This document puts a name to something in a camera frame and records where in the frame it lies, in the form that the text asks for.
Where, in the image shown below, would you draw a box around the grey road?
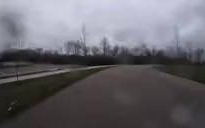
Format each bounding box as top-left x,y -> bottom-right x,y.
0,61 -> 88,80

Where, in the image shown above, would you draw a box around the grey asphalt path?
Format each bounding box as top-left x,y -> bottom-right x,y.
0,64 -> 205,128

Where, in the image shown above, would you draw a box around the short dark post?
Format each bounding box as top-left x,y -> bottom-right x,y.
15,64 -> 20,81

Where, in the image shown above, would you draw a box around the green grass strip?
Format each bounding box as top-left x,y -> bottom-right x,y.
0,65 -> 112,126

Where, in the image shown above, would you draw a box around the green grass verge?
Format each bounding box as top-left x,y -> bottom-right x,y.
152,64 -> 205,87

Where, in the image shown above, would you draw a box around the pale concrete sidewalk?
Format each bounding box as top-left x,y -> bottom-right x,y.
0,64 -> 118,87

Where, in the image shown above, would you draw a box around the row of bare trees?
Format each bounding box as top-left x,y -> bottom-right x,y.
0,36 -> 205,66

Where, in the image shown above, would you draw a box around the tall pylon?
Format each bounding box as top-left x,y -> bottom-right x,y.
79,22 -> 89,56

